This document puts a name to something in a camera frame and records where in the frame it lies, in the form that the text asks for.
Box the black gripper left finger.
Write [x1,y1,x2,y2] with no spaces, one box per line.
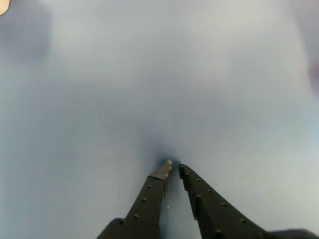
[96,159,173,239]

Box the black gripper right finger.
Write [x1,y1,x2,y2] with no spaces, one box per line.
[178,164,319,239]

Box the beige rectangular metal container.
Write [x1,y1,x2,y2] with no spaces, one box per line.
[0,0,11,16]

